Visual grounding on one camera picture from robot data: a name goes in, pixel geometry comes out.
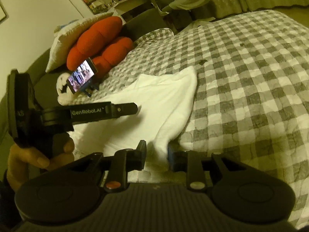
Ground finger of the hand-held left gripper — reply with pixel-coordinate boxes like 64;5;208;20
110;102;139;118

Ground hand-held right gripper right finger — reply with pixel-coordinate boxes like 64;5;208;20
167;144;250;191

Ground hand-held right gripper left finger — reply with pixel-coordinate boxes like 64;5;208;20
62;140;147;191

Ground white garment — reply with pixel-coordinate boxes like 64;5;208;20
66;65;198;183

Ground person's left hand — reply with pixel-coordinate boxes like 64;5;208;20
6;136;76;191

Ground white fluffy earmuffs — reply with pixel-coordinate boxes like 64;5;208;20
56;72;78;105

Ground dark blue phone stand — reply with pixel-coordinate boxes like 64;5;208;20
82;82;99;97

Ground smartphone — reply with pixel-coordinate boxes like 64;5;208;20
68;57;98;94

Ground cream pillow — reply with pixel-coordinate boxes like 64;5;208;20
45;12;114;73

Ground red plush cushion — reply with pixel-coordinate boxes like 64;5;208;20
66;17;134;74

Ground blue plush toy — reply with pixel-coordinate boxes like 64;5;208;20
54;18;81;33

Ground grey white checked blanket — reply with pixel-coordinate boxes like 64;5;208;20
72;10;309;228

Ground grey office chair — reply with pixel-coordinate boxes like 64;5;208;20
145;0;211;17

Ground light grey draped cloth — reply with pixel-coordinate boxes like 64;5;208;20
162;0;211;12

